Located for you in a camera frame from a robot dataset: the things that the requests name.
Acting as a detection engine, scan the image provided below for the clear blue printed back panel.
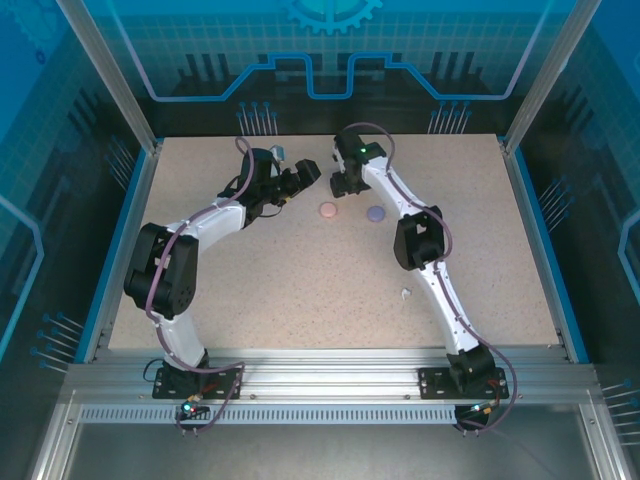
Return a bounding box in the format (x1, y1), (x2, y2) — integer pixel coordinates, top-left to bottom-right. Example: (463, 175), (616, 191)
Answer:
(107, 0), (551, 137)

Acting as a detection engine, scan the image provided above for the blue printed side panel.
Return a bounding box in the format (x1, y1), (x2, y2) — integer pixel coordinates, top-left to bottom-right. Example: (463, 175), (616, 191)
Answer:
(0, 0), (151, 381)
(519, 0), (640, 401)

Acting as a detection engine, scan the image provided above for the small connector board with LEDs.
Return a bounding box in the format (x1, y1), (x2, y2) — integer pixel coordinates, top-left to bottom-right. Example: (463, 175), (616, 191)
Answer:
(174, 397), (211, 421)
(457, 399), (501, 421)

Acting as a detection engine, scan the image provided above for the aluminium frame post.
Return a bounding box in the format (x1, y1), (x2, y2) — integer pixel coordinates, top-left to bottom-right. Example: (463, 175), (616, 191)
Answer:
(54, 0), (164, 154)
(502, 0), (604, 154)

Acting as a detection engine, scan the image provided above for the aluminium mounting rail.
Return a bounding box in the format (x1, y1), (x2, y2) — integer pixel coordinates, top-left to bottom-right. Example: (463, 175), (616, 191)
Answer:
(64, 346), (601, 407)

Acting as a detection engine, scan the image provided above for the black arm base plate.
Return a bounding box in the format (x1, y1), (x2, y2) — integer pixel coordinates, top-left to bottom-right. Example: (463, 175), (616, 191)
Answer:
(152, 367), (245, 401)
(417, 367), (511, 401)

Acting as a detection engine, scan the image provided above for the slotted cable duct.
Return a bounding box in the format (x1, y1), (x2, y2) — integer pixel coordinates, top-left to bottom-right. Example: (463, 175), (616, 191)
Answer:
(77, 404), (461, 426)

